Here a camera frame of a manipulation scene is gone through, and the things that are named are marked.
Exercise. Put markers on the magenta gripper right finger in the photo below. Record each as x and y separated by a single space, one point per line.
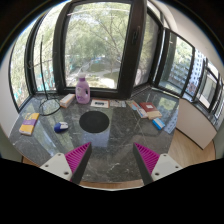
153 166

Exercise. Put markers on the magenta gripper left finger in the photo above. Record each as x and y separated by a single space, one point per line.
70 166

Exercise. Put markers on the round black mouse pad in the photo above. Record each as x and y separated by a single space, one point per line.
94 122

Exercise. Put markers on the small blue box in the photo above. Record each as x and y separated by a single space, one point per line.
158 123

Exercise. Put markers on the tan book under red book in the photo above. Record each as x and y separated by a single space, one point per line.
154 114

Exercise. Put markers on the colourful illustrated book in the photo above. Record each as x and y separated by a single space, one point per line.
137 108

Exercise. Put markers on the white and orange box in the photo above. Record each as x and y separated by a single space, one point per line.
67 100

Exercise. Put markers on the grey paper leaflet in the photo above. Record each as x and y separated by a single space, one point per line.
117 103

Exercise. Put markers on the purple detergent bottle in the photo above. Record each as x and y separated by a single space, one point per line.
82 90

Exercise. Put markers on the black wire stand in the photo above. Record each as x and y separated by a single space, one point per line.
49 105

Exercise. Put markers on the black window frame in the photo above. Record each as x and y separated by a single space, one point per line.
101 39

